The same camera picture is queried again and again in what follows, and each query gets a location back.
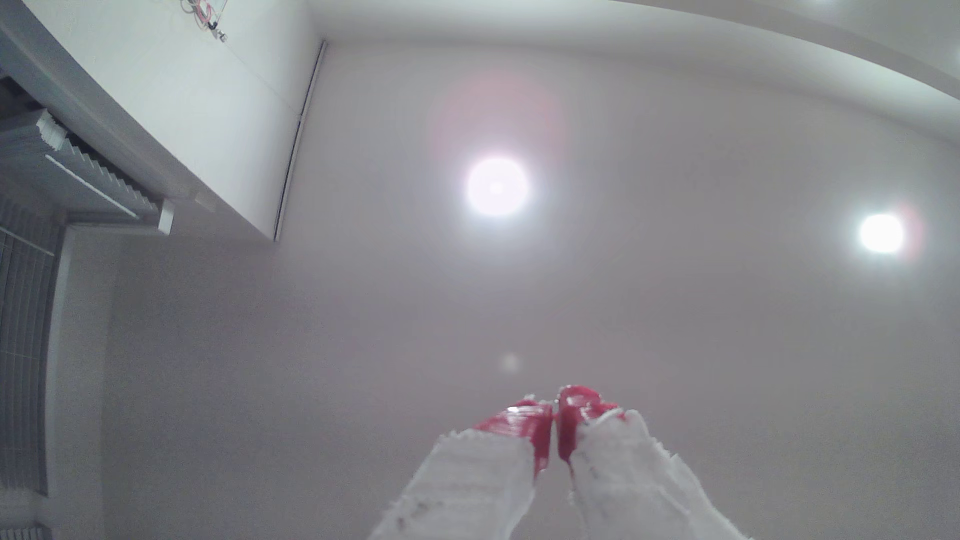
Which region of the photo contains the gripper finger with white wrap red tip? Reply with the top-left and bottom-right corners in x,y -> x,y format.
557,384 -> 753,540
367,397 -> 555,540

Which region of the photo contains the round ceiling light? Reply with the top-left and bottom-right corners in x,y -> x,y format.
857,212 -> 907,255
465,155 -> 531,219

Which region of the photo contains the grey window blind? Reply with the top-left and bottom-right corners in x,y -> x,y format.
0,196 -> 63,496

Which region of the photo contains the white window blind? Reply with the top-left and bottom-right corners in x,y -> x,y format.
0,108 -> 177,237

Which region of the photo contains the thin wall trim strip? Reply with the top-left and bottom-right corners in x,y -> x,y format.
272,40 -> 329,243

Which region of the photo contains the bundle of coloured wires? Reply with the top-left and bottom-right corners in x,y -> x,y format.
180,0 -> 229,43

